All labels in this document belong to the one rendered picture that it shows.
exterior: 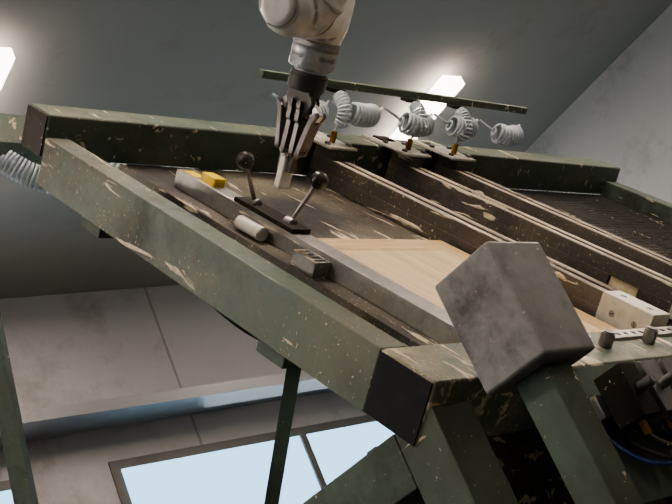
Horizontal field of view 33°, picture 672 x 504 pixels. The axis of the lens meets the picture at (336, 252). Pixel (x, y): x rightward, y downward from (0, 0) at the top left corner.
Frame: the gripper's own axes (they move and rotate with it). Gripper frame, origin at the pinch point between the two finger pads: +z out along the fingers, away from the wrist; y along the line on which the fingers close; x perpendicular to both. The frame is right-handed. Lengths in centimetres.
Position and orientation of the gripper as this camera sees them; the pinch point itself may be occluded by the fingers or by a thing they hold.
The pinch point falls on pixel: (285, 171)
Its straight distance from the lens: 224.0
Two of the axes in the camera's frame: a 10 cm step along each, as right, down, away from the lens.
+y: 6.4, 3.6, -6.8
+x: 7.3, 0.0, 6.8
